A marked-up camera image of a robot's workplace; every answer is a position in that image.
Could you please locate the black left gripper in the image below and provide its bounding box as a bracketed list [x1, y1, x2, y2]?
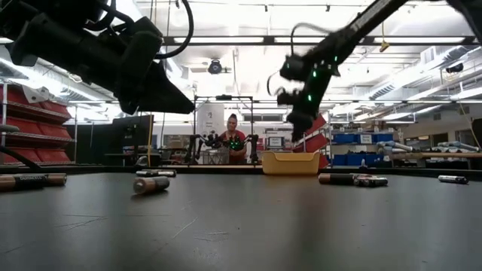
[7, 17, 196, 115]

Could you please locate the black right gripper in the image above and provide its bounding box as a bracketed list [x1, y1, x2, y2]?
[276, 59, 340, 145]

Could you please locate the black copper Duracell battery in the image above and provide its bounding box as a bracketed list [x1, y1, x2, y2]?
[132, 175, 171, 196]
[318, 172, 357, 186]
[0, 174, 47, 193]

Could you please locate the tilted red bin rack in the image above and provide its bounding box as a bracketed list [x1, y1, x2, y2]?
[293, 114, 332, 169]

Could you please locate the small display screen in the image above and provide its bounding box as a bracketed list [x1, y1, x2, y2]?
[266, 135, 286, 149]

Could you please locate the yellow plastic bin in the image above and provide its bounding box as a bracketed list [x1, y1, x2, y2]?
[260, 151, 321, 176]

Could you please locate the blue bin shelf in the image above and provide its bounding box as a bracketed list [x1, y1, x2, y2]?
[331, 131, 395, 169]

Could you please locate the black computer monitor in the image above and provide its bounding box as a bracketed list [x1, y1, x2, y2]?
[111, 114, 155, 150]

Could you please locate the white pillar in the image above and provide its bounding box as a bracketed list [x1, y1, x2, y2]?
[196, 103, 226, 151]

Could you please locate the person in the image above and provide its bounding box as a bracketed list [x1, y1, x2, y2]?
[218, 112, 249, 165]

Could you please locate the grey material roll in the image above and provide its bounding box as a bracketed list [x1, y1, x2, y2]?
[377, 140, 413, 153]
[436, 141, 481, 153]

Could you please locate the hanging yellow hook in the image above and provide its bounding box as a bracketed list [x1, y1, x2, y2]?
[378, 21, 391, 53]

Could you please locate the red bin shelving rack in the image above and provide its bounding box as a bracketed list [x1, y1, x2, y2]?
[0, 83, 76, 169]

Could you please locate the wooden workbench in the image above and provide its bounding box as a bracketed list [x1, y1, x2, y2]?
[391, 151, 482, 170]

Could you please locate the white air vent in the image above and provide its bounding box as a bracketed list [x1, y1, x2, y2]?
[420, 46, 438, 66]

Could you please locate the round black ceiling camera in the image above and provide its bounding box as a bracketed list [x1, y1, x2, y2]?
[206, 59, 224, 75]

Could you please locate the black metal cell frame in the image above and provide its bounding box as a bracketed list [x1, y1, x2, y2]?
[193, 93, 255, 166]

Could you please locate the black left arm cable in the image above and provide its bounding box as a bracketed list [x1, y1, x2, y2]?
[154, 0, 195, 60]

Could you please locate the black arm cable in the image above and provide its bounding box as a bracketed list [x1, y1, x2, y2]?
[266, 21, 334, 97]
[154, 0, 195, 60]

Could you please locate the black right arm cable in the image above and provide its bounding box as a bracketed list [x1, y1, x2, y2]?
[266, 21, 334, 97]

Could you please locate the black overhead frame bar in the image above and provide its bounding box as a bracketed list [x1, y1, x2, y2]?
[161, 35, 477, 47]

